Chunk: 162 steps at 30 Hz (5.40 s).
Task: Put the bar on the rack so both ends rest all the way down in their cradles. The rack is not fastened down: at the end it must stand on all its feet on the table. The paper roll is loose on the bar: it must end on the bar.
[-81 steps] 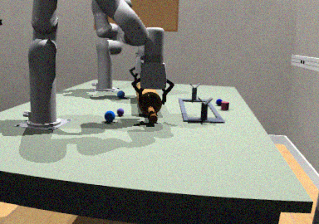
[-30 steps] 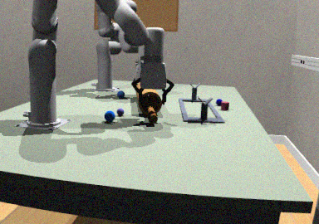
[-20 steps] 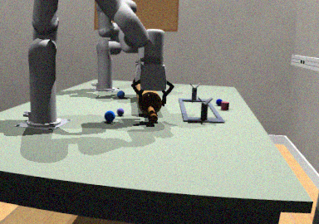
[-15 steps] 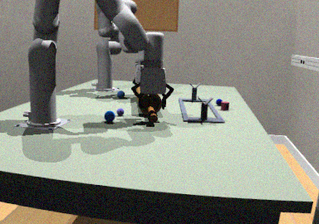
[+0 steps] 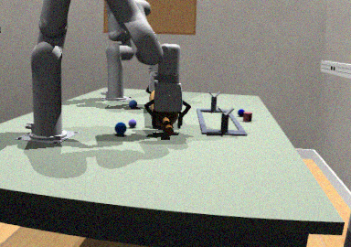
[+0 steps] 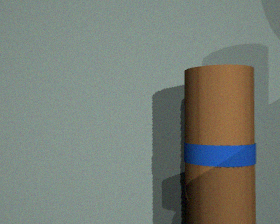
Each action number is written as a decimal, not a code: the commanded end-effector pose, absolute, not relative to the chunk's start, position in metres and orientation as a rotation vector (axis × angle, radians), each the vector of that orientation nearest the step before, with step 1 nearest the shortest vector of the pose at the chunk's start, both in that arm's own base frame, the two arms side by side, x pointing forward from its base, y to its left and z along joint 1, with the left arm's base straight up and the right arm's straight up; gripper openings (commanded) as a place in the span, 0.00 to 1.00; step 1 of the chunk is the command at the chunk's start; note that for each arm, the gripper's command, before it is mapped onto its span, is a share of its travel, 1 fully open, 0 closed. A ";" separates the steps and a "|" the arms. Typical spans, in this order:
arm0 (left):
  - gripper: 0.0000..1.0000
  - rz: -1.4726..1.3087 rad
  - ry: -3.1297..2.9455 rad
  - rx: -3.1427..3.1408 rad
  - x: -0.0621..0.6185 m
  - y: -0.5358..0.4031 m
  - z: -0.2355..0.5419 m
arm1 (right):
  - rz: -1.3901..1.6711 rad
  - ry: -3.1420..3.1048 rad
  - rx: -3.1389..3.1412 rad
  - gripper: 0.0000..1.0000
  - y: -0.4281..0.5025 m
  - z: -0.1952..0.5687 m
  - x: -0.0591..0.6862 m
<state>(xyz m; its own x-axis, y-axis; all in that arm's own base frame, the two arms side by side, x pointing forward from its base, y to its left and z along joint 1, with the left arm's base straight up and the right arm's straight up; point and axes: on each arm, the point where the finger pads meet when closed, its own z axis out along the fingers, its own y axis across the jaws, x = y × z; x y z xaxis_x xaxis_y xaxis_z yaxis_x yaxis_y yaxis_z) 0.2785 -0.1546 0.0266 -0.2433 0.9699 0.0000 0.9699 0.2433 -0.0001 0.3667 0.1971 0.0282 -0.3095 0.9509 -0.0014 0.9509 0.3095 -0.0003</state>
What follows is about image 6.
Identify brown cylinder with blue band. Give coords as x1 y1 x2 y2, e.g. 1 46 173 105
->
184 64 256 224

